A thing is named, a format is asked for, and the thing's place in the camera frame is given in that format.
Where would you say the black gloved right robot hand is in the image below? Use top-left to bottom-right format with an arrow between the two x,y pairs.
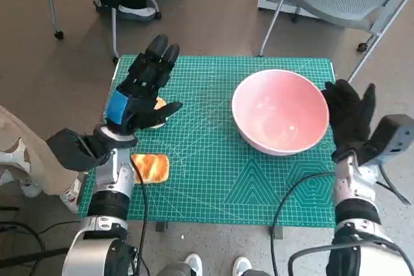
321,78 -> 378,153

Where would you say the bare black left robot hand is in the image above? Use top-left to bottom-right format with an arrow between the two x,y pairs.
102,33 -> 184,136

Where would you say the round toy bread bun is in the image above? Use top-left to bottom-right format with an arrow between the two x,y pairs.
150,96 -> 169,129

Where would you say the pink bowl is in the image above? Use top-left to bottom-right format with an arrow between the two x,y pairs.
231,69 -> 330,156

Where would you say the rectangular braided toy bread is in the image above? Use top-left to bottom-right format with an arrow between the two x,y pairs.
131,153 -> 171,185

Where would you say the green cutting mat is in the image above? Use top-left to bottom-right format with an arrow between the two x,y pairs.
77,55 -> 337,228

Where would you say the white foot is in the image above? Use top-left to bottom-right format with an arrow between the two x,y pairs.
233,256 -> 253,276
184,253 -> 203,276

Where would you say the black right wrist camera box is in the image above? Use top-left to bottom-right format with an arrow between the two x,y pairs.
357,114 -> 414,167

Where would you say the black floor cable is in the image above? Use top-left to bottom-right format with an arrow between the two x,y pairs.
0,204 -> 82,267

